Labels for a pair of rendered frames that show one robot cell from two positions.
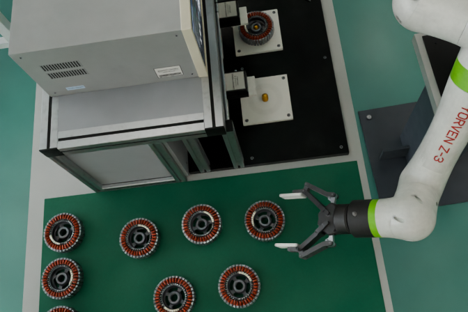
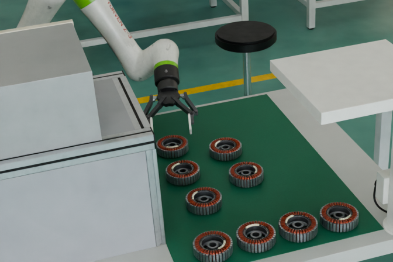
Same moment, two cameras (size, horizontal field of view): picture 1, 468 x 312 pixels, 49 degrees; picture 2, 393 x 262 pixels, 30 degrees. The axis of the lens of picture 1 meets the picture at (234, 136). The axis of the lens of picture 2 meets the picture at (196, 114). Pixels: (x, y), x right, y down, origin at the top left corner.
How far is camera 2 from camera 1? 235 cm
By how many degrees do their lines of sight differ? 73
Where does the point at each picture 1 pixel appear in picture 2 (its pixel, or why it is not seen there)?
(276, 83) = not seen: hidden behind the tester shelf
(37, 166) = not seen: outside the picture
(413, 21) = not seen: outside the picture
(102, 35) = (75, 43)
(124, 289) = (250, 206)
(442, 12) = not seen: outside the picture
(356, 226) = (173, 71)
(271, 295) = not seen: hidden behind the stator
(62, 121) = (125, 130)
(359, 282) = (204, 112)
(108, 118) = (119, 110)
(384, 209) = (162, 55)
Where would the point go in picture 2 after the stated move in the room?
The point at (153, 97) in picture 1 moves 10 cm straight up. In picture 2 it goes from (99, 97) to (95, 66)
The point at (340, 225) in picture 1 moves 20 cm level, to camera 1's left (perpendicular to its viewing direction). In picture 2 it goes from (173, 83) to (199, 104)
